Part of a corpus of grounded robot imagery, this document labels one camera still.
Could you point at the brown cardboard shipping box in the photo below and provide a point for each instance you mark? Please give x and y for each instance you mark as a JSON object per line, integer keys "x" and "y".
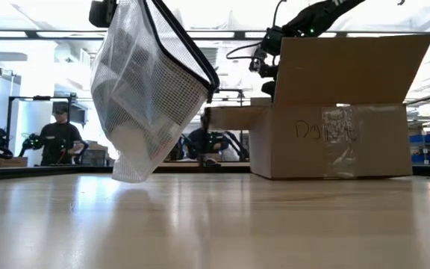
{"x": 330, "y": 142}

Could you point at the clear zip pouch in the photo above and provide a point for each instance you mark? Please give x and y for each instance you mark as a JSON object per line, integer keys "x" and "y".
{"x": 144, "y": 112}

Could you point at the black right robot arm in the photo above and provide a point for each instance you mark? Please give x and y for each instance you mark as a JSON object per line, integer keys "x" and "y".
{"x": 319, "y": 15}

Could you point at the person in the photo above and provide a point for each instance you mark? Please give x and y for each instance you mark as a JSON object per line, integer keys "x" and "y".
{"x": 59, "y": 140}
{"x": 205, "y": 143}

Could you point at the background cardboard box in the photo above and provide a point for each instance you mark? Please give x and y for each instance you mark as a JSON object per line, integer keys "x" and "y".
{"x": 11, "y": 161}

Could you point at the black background frame stand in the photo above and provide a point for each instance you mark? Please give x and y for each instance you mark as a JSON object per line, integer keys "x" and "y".
{"x": 7, "y": 130}
{"x": 233, "y": 90}

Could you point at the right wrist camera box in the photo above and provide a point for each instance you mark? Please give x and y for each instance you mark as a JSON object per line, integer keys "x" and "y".
{"x": 273, "y": 41}

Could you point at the black aluminium table frame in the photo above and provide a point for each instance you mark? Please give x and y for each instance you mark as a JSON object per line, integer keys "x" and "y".
{"x": 32, "y": 172}

